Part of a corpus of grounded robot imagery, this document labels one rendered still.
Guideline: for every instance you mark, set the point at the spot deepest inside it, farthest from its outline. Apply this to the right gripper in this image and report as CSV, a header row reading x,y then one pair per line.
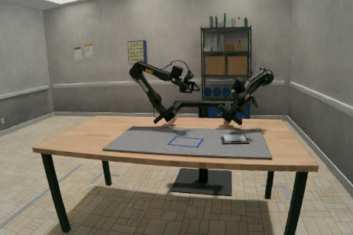
x,y
185,85

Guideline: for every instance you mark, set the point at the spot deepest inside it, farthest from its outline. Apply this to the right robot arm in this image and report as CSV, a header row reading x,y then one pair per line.
x,y
137,73

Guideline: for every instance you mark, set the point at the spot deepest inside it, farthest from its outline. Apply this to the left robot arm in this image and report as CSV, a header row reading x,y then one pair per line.
x,y
262,78

